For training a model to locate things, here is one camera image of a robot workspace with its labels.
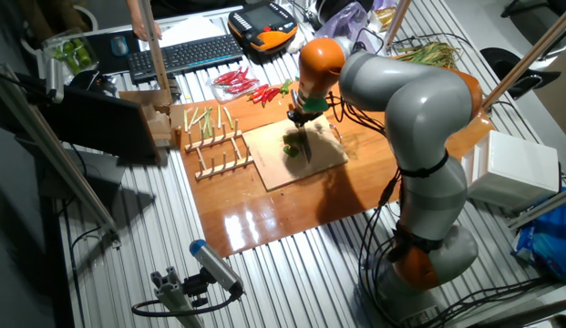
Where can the person's bare forearm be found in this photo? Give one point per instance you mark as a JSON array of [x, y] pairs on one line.
[[133, 9]]

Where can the small white crumpled bag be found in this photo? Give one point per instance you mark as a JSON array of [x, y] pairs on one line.
[[296, 41]]

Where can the clear container of green peppers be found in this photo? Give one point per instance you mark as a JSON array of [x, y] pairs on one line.
[[73, 52]]

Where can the clear bag of red chilies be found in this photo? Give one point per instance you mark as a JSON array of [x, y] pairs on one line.
[[232, 82]]

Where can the brown cardboard box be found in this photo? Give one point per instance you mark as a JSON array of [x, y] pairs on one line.
[[155, 123]]

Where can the cut green vegetable stalk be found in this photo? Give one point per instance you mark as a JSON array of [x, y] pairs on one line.
[[219, 117], [228, 118], [202, 116], [192, 117], [208, 126], [185, 120]]

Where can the silver camera with blue cap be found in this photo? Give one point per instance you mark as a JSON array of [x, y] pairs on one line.
[[214, 266]]

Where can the bunch of long green stalks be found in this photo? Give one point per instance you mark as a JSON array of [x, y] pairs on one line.
[[430, 54]]

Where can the black computer keyboard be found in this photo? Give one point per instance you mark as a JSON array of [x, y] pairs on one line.
[[187, 57]]

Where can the black computer monitor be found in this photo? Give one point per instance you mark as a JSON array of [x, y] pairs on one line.
[[95, 123]]

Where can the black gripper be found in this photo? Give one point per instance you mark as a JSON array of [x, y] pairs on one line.
[[303, 117]]

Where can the person's bare hand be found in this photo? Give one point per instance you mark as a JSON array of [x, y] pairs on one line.
[[139, 29]]

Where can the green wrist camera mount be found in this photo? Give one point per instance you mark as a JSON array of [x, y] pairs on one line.
[[315, 105]]

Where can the whole green chili pepper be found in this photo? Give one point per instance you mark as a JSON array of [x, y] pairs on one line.
[[286, 86]]

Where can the aluminium frame post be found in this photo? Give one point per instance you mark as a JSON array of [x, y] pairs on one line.
[[59, 159], [542, 207], [394, 25], [155, 54], [528, 57]]

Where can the yellowish plastic packet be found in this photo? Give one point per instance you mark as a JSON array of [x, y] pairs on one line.
[[383, 18]]

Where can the aluminium camera mount profile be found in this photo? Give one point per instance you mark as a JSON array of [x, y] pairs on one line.
[[173, 296]]

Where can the blue plastic bag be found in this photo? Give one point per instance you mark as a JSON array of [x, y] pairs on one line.
[[547, 246]]

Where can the silver camera on frame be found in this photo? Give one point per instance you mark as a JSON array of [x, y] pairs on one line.
[[54, 82]]

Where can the white foam box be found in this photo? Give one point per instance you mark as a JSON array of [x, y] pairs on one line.
[[515, 168]]

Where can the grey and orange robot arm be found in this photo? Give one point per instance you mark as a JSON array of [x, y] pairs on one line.
[[428, 118]]

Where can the white paper sheet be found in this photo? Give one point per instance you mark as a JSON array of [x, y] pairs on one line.
[[187, 29]]

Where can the black mouse mat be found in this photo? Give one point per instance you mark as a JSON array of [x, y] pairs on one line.
[[98, 54]]

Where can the black office chair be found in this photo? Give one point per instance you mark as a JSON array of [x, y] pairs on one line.
[[501, 59], [556, 5]]

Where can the wooden cutting board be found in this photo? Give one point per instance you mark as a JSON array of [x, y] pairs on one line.
[[273, 168]]

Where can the green chili pepper pieces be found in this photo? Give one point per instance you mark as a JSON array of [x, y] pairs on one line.
[[291, 150]]

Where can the orange and black teach pendant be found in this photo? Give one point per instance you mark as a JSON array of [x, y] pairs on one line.
[[260, 20]]

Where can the grey computer mouse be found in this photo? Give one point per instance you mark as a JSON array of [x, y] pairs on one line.
[[119, 45]]

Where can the loose red chili pepper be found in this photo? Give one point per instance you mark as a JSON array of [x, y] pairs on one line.
[[268, 96], [274, 93], [260, 92], [254, 95]]

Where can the wooden peg dish rack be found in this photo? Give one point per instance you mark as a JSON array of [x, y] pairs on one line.
[[216, 171]]

